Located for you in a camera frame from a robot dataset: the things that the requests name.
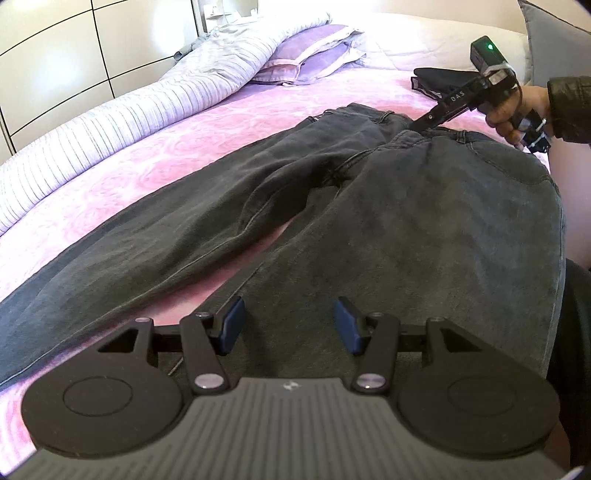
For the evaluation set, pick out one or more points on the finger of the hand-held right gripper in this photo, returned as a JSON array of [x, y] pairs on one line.
[[427, 120]]

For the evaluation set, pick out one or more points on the person's right forearm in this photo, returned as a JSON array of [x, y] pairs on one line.
[[572, 106]]

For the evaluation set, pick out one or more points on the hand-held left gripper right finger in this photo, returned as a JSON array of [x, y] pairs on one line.
[[348, 325]]

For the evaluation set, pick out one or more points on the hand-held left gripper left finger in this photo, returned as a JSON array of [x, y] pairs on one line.
[[233, 323]]

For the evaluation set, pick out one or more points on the black garment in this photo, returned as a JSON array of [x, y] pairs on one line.
[[438, 78]]

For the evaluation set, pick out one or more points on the white wardrobe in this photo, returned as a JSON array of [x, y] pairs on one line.
[[69, 46]]

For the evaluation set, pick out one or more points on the person's right hand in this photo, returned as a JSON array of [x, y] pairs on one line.
[[503, 115]]

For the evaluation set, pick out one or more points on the grey cushion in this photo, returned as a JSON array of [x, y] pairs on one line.
[[558, 46]]

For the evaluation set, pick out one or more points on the grey jeans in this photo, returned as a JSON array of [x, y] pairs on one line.
[[415, 230]]

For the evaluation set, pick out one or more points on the purple frilled pillow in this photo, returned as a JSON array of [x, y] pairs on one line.
[[318, 41], [295, 71]]

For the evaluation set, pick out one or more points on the white striped duvet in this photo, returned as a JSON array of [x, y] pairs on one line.
[[138, 106]]

